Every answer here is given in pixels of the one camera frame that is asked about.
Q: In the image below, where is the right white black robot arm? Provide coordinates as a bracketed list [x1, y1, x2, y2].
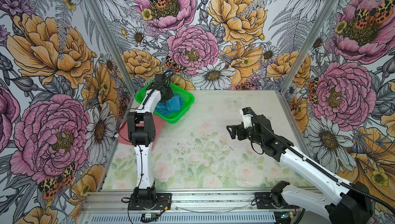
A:
[226, 123, 373, 224]

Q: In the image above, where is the aluminium corner post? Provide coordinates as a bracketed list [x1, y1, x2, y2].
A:
[279, 0, 339, 94]
[85, 0, 136, 96]

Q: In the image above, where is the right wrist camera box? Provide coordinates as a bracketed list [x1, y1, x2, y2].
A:
[240, 107, 253, 129]

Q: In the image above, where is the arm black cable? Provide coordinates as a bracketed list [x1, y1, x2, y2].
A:
[248, 108, 395, 214]
[117, 69, 177, 194]

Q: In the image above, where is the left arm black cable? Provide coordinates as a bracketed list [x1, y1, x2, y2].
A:
[117, 69, 177, 194]

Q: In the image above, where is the blue t shirt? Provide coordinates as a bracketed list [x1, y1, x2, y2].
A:
[155, 94, 184, 117]

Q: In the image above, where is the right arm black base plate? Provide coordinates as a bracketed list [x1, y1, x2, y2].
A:
[251, 192, 299, 210]

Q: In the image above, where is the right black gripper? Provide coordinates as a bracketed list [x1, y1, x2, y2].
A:
[226, 123, 264, 146]

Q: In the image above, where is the left aluminium corner post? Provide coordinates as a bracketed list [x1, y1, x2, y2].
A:
[85, 0, 136, 96]

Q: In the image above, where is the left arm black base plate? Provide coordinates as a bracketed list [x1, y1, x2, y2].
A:
[128, 193, 172, 211]

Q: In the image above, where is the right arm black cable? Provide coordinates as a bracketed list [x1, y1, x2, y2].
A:
[248, 108, 395, 214]

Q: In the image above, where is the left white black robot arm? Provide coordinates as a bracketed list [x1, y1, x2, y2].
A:
[127, 73, 173, 210]

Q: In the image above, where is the green plastic basket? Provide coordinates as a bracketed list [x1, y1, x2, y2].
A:
[154, 84, 195, 124]

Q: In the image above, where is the folded red t shirt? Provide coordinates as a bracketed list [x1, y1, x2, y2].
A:
[118, 114, 167, 145]

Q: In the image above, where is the right aluminium corner post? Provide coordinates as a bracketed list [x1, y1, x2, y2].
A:
[279, 0, 339, 94]

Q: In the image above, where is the aluminium front rail frame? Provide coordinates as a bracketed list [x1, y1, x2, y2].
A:
[78, 189, 330, 224]

